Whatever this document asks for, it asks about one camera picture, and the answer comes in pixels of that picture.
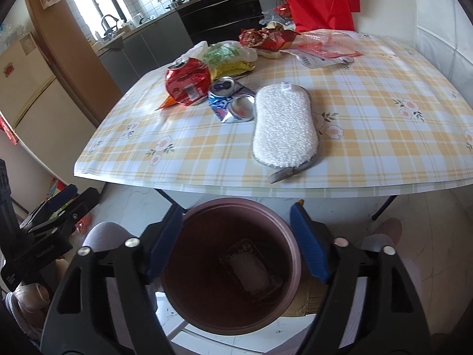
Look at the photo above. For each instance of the white scrubbing pad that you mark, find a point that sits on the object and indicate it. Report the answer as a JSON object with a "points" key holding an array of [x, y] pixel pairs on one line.
{"points": [[284, 129]]}

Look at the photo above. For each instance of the brown wooden door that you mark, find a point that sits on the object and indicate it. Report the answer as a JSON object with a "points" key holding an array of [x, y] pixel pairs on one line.
{"points": [[66, 51]]}

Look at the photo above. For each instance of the person's left forearm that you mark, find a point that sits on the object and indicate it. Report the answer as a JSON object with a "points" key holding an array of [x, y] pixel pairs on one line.
{"points": [[24, 325]]}

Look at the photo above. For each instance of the person's left hand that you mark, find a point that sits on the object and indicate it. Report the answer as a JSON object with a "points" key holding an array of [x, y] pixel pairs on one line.
{"points": [[31, 296]]}

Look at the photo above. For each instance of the dark red snack packet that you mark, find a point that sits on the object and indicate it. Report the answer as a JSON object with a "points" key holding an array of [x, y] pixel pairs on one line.
{"points": [[286, 39]]}

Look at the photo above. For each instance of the black built-in oven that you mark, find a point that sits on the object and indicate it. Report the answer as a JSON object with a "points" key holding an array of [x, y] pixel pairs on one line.
{"points": [[221, 14]]}

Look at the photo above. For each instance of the yellow checked floral tablecloth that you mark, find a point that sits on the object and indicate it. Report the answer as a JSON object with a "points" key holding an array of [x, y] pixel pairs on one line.
{"points": [[369, 137]]}

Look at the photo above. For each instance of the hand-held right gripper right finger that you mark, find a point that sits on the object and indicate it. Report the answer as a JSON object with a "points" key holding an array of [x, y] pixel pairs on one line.
{"points": [[310, 244]]}

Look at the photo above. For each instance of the brown plastic bin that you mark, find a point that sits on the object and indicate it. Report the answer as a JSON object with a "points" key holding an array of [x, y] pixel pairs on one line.
{"points": [[207, 236]]}

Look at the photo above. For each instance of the white labelled package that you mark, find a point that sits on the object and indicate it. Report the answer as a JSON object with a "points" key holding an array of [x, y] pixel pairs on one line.
{"points": [[310, 59]]}

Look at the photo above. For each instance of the clear plastic tray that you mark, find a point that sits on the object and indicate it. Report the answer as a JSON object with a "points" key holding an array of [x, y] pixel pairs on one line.
{"points": [[251, 273]]}

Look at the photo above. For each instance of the green printed plastic bag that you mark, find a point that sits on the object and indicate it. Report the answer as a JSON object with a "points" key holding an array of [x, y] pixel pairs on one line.
{"points": [[218, 53]]}

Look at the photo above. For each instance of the crushed blue can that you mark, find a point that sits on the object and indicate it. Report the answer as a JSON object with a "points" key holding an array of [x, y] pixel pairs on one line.
{"points": [[221, 103]]}

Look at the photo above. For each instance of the flat cardboard piece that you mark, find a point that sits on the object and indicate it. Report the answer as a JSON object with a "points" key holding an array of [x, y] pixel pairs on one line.
{"points": [[306, 299]]}

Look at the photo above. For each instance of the orange wrapper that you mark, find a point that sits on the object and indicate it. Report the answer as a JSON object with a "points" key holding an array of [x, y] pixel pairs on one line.
{"points": [[167, 102]]}

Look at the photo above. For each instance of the metal faucet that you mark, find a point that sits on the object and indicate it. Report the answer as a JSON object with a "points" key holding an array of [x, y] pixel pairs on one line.
{"points": [[107, 22]]}

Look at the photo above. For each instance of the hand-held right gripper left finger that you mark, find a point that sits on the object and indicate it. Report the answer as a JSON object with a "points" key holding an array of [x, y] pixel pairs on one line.
{"points": [[166, 244]]}

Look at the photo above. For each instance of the white padded chair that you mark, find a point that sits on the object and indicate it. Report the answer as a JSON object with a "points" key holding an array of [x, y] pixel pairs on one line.
{"points": [[439, 26]]}

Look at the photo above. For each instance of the gold foil wrapper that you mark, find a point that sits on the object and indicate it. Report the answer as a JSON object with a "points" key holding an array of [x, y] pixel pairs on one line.
{"points": [[236, 68]]}

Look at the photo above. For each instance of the metal cooking pot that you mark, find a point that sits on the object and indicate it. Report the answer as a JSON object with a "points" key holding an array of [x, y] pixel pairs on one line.
{"points": [[175, 3]]}

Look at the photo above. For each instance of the white kettle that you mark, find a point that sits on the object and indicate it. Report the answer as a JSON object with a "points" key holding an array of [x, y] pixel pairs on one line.
{"points": [[137, 18]]}

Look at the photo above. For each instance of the crumpled red paper bag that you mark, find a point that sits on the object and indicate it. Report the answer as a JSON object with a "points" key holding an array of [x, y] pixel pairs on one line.
{"points": [[253, 39]]}

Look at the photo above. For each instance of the red square sticker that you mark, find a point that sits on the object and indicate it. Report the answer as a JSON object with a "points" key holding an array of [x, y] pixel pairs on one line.
{"points": [[9, 70]]}

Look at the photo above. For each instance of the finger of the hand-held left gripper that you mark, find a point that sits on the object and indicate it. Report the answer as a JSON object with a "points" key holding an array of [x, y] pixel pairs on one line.
{"points": [[62, 194], [87, 201]]}

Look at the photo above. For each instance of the grey kitchen counter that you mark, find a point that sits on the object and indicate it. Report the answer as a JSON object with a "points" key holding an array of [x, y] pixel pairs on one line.
{"points": [[147, 48]]}

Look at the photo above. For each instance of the colourful cardboard box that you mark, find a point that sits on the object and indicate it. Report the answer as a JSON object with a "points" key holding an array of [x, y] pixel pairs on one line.
{"points": [[57, 188]]}

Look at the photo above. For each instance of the black table leg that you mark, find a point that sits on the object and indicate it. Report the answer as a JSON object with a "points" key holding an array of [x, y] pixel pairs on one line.
{"points": [[168, 198], [382, 207]]}

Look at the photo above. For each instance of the crushed red can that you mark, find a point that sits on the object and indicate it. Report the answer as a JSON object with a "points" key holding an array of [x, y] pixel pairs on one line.
{"points": [[184, 81]]}

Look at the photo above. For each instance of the white plastic bag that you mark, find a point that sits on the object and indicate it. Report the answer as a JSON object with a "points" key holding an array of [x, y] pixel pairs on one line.
{"points": [[269, 18]]}

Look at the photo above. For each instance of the beige refrigerator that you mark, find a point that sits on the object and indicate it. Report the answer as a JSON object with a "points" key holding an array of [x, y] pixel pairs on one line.
{"points": [[37, 100]]}

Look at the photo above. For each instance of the clear package with red border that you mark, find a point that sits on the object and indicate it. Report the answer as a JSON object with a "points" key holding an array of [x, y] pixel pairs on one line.
{"points": [[329, 42]]}

